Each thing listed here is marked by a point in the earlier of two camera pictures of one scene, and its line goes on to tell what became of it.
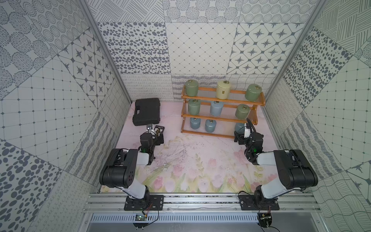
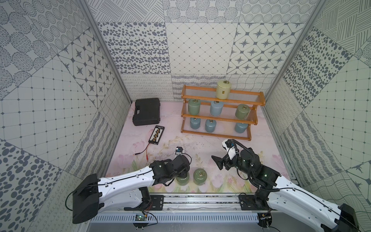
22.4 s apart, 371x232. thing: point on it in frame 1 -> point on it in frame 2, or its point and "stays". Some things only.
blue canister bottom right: [239, 128] stays
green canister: [242, 111] stays
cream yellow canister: [223, 89] stays
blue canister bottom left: [195, 123] stays
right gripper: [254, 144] -> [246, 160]
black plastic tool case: [147, 111] stays
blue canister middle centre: [216, 108] stays
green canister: [193, 106] stays
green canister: [253, 92] -> [200, 176]
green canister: [192, 88] -> [183, 181]
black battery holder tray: [158, 129] stays
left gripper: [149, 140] -> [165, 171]
